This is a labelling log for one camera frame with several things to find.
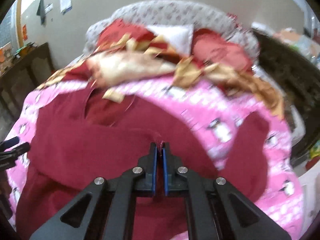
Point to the dark wooden desk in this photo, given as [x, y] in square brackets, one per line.
[19, 79]

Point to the right red pillow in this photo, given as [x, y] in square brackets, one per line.
[209, 47]

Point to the white wall switch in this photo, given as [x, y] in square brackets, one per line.
[48, 8]

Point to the red wall sticker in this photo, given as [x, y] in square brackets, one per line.
[24, 33]

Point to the left red pillow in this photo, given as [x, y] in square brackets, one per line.
[121, 32]

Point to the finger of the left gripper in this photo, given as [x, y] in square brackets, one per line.
[13, 154]
[4, 145]

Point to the red yellow patterned blanket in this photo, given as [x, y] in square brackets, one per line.
[113, 63]

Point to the grey floral headboard cushion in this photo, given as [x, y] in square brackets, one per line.
[178, 12]

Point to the pink penguin quilt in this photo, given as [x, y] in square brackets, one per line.
[213, 118]

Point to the red pillow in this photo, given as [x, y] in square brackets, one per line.
[121, 32]
[209, 47]

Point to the white pillow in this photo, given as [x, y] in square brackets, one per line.
[179, 36]

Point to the dark red sweater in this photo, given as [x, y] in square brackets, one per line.
[80, 136]

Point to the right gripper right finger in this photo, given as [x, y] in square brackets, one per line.
[214, 208]

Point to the hanging dark cloth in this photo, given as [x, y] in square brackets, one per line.
[41, 12]

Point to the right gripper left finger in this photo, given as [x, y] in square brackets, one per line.
[105, 209]

